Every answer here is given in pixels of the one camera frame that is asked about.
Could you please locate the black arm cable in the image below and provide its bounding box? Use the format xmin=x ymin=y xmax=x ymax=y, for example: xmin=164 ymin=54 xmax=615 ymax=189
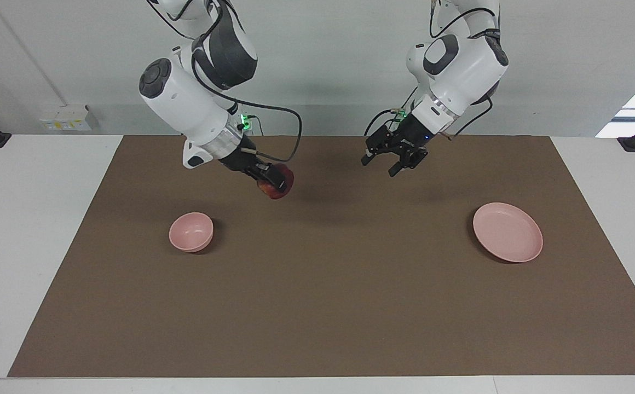
xmin=148 ymin=0 xmax=303 ymax=164
xmin=429 ymin=0 xmax=498 ymax=138

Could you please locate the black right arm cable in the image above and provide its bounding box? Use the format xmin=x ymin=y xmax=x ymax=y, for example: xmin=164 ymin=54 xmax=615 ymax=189
xmin=148 ymin=0 xmax=303 ymax=164

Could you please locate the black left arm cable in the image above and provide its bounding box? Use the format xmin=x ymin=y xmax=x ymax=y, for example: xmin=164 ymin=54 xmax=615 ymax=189
xmin=429 ymin=0 xmax=498 ymax=138

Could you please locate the red apple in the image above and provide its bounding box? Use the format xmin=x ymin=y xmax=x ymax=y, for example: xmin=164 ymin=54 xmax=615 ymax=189
xmin=257 ymin=164 xmax=295 ymax=200

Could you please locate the pink plate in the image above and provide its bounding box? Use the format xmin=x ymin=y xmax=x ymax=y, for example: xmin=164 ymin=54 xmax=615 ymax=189
xmin=472 ymin=202 xmax=544 ymax=263

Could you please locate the pink bowl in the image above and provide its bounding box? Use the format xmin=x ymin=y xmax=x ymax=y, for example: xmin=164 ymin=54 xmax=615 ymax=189
xmin=169 ymin=212 xmax=215 ymax=253

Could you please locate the white wall outlet box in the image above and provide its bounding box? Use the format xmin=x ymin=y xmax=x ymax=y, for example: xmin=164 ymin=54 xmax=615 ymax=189
xmin=40 ymin=105 xmax=93 ymax=132

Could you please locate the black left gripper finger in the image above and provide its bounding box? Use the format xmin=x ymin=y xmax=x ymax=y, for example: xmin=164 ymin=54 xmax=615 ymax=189
xmin=387 ymin=147 xmax=429 ymax=178
xmin=361 ymin=124 xmax=401 ymax=167

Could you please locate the black base cable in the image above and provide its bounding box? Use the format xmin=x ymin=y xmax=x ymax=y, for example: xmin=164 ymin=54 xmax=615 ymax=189
xmin=364 ymin=108 xmax=401 ymax=136

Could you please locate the brown table mat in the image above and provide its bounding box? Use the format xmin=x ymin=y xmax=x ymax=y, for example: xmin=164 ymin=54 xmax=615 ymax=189
xmin=7 ymin=135 xmax=635 ymax=378

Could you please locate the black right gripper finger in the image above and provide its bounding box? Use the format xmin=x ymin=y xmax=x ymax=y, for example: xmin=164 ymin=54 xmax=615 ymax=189
xmin=257 ymin=162 xmax=291 ymax=194

